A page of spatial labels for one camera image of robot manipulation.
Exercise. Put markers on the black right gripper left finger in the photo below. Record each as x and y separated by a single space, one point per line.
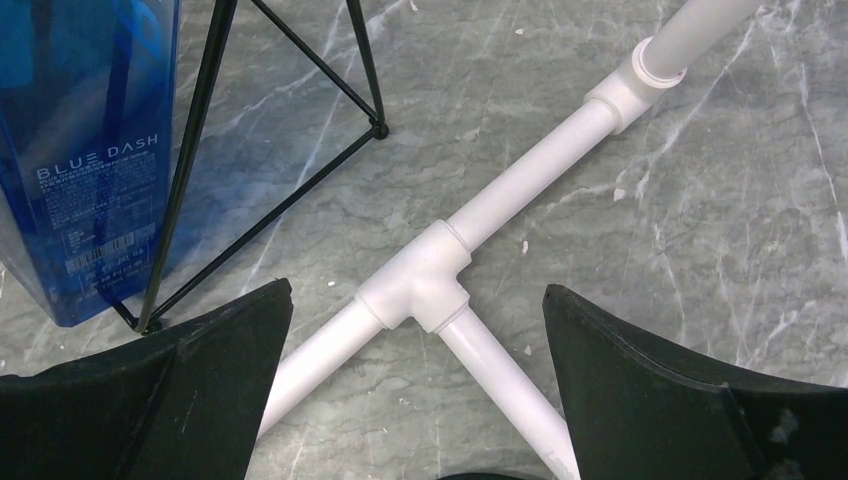
185 402

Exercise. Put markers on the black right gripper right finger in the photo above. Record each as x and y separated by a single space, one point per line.
639 406

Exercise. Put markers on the blue square glass bottle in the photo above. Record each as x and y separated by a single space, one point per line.
87 97

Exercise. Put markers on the black wire wine rack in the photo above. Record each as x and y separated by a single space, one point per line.
150 318

